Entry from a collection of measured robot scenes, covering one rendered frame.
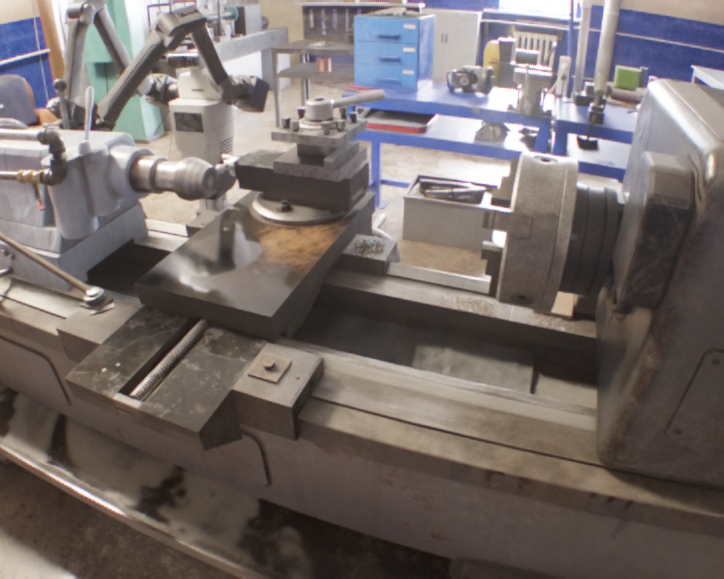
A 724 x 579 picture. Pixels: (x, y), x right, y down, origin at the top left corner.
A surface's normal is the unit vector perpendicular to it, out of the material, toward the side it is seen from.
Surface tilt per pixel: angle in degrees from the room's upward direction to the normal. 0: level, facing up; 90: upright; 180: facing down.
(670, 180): 42
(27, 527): 0
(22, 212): 66
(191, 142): 90
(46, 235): 62
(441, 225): 90
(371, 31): 90
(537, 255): 79
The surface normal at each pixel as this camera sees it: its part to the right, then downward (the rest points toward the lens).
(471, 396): -0.26, -0.15
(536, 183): -0.18, -0.44
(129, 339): 0.00, -0.83
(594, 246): -0.32, 0.20
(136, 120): -0.34, 0.53
